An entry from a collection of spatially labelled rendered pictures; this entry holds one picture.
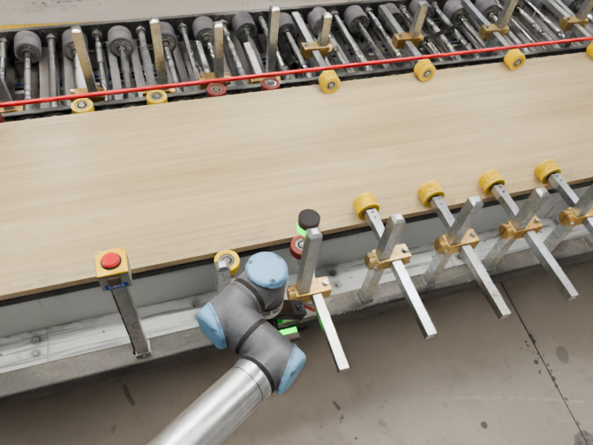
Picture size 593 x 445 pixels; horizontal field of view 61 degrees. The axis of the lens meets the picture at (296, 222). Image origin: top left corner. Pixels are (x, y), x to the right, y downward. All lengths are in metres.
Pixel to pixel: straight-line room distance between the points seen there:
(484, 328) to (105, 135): 1.98
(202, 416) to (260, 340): 0.18
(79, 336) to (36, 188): 0.51
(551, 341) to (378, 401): 0.98
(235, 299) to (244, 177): 0.83
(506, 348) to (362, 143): 1.32
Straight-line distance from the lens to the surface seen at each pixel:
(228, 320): 1.02
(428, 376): 2.54
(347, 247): 1.89
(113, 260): 1.24
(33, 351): 1.88
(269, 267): 1.07
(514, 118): 2.37
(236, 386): 0.95
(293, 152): 1.91
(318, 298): 1.59
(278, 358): 0.99
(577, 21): 3.08
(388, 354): 2.53
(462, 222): 1.60
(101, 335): 1.85
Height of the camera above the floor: 2.25
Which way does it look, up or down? 53 degrees down
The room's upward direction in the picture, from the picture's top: 9 degrees clockwise
